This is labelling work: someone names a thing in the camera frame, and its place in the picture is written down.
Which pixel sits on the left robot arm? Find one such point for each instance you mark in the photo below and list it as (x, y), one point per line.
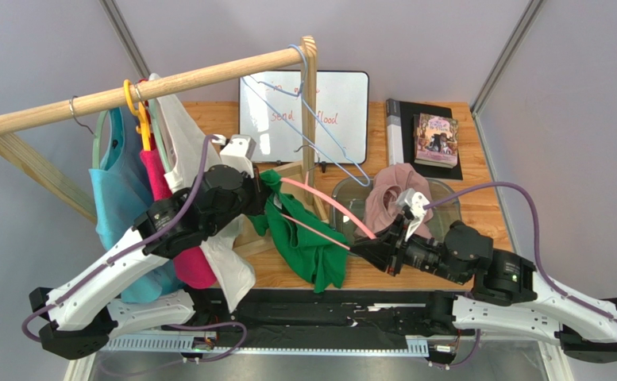
(80, 317)

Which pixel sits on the wooden clothes rack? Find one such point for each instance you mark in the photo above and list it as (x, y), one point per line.
(25, 158)

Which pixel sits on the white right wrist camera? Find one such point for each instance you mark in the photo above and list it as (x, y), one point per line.
(412, 205)

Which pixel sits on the sage green hanger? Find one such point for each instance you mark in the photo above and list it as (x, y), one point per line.
(97, 132)

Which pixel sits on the clear blue plastic tub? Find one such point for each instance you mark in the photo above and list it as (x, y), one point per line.
(351, 193)

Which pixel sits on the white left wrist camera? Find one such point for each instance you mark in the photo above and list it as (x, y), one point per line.
(237, 152)

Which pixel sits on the magenta t shirt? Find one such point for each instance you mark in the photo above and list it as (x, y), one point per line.
(183, 140)

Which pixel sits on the white board with red writing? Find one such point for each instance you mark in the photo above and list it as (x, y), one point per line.
(340, 111)

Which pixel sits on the white t shirt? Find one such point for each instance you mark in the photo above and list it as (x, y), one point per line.
(214, 261)

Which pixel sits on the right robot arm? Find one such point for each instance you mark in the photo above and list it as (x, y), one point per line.
(508, 294)

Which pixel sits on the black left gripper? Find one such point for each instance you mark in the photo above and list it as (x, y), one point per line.
(259, 191)

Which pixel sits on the dusty pink t shirt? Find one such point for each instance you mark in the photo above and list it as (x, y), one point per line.
(388, 185)

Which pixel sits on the pale green hanger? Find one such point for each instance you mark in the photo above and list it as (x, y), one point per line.
(159, 138)

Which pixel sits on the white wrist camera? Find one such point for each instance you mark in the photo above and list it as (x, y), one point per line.
(412, 205)
(237, 152)

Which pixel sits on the illustrated paperback book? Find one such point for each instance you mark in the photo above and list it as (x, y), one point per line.
(436, 142)

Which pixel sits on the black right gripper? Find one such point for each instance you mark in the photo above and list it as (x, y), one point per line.
(395, 245)

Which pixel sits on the light blue t shirt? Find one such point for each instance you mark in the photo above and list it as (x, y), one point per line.
(121, 187)

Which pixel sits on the yellow plastic hanger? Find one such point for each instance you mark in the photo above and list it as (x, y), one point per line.
(139, 111)

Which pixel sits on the green t shirt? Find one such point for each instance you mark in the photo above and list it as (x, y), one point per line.
(313, 251)

